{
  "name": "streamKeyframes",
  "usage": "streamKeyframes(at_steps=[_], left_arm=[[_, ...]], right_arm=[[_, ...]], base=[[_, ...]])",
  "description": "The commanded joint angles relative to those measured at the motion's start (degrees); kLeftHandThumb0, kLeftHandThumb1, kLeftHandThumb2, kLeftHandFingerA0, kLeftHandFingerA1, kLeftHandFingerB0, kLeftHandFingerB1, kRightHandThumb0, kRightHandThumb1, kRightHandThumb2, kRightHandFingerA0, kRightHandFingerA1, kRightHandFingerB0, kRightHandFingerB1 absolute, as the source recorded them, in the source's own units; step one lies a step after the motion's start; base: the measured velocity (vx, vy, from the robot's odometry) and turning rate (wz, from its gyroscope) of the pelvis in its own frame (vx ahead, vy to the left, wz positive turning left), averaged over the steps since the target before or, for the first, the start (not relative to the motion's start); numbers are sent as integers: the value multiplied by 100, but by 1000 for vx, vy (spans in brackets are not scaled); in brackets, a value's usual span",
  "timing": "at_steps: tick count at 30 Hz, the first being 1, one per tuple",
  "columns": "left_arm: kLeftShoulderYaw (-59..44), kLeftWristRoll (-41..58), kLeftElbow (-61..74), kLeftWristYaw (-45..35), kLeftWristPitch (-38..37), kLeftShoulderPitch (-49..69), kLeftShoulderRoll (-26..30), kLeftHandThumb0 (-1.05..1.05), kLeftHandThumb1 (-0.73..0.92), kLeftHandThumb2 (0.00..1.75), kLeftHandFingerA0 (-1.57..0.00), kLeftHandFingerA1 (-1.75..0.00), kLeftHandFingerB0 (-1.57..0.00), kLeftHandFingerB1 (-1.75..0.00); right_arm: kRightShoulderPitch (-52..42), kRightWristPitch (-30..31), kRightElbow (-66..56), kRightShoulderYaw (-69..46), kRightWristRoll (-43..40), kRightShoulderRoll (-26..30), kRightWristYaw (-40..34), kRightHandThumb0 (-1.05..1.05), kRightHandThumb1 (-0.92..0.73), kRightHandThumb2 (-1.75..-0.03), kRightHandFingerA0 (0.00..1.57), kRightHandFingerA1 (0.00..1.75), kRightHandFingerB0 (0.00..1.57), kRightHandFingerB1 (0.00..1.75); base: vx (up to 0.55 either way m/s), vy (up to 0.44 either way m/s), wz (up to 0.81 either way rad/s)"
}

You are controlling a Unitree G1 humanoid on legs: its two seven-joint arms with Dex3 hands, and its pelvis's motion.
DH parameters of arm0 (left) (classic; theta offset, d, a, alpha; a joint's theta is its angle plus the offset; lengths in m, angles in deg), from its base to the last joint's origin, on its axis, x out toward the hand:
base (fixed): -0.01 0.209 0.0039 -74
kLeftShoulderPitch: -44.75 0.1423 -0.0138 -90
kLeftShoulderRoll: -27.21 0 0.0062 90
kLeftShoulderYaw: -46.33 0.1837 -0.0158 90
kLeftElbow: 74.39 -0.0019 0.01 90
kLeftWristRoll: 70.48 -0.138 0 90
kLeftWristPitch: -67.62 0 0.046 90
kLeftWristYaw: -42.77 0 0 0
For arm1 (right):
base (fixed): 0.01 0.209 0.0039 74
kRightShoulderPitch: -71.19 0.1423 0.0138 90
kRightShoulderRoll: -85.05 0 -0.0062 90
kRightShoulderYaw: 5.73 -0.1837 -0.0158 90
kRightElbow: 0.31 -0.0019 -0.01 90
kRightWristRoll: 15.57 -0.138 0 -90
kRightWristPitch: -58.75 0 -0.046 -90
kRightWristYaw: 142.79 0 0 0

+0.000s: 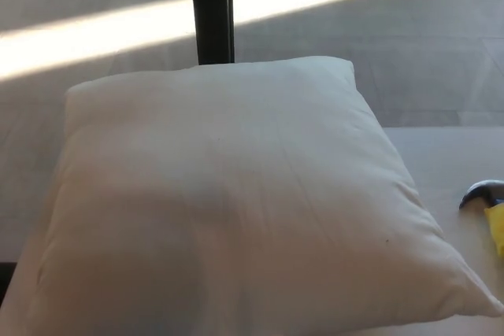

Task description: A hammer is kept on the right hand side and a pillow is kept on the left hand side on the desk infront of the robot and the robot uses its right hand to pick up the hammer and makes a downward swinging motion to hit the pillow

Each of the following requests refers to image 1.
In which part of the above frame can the black vertical post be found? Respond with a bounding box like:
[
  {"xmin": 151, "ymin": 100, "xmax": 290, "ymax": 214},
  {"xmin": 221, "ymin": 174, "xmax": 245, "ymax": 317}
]
[{"xmin": 188, "ymin": 0, "xmax": 237, "ymax": 67}]

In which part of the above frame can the white square pillow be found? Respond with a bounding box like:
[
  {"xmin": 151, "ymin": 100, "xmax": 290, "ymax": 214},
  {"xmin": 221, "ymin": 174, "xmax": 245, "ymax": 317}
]
[{"xmin": 15, "ymin": 55, "xmax": 504, "ymax": 336}]

